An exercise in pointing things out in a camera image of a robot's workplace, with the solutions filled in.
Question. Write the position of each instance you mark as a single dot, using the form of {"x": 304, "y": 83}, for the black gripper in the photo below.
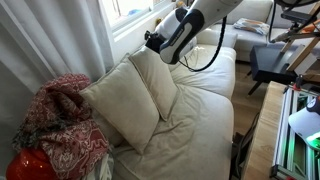
{"x": 154, "y": 40}

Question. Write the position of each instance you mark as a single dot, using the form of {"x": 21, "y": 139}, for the cream rectangular pillow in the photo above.
{"x": 156, "y": 80}
{"x": 123, "y": 103}

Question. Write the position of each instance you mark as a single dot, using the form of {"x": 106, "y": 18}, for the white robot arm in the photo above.
{"x": 186, "y": 30}

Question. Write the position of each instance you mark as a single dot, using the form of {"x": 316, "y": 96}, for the white framed window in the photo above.
{"x": 126, "y": 10}

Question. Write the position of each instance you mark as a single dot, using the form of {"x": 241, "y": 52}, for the small beige seat cushion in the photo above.
{"x": 213, "y": 71}

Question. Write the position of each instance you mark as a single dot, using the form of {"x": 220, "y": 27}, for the light grey sofa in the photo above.
{"x": 246, "y": 41}

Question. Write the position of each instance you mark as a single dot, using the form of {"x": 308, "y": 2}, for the multicolour patterned pillow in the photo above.
{"x": 251, "y": 26}

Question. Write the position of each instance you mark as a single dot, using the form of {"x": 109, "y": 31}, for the large beige seat cushion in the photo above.
{"x": 193, "y": 133}

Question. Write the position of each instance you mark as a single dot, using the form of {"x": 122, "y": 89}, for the white curtain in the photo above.
{"x": 50, "y": 40}

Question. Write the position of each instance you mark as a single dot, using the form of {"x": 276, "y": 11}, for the black coffee table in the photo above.
{"x": 270, "y": 63}

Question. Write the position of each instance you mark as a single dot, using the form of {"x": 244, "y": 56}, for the beige fabric sofa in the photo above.
{"x": 220, "y": 146}

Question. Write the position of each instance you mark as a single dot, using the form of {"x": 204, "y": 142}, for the plain white pillow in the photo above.
{"x": 279, "y": 24}

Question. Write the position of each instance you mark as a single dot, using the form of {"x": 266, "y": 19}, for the red patterned blanket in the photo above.
{"x": 66, "y": 133}

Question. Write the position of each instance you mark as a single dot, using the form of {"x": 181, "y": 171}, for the grey white patterned cloth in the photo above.
{"x": 103, "y": 166}

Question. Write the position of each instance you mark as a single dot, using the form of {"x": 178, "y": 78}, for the light wooden table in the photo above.
{"x": 263, "y": 140}

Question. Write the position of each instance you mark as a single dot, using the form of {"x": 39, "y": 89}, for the red black clamp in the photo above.
{"x": 299, "y": 81}

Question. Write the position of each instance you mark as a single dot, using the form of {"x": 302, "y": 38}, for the shiny red cushion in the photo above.
{"x": 26, "y": 166}

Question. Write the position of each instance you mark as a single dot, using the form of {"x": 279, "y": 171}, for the black camera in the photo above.
{"x": 298, "y": 16}

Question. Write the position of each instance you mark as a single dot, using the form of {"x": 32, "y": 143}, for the wooden camera stand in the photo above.
{"x": 301, "y": 53}

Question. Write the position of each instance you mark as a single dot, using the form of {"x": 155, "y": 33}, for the aluminium rail frame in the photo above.
{"x": 283, "y": 133}

